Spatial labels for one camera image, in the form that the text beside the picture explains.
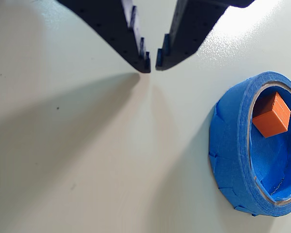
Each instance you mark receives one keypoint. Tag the blue tape roll bin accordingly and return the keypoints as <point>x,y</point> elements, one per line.
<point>228,145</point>

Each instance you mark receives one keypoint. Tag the orange cube block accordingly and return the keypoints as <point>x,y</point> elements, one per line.
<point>271,121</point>

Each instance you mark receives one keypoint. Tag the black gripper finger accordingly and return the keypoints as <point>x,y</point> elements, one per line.
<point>191,29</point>
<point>111,26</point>

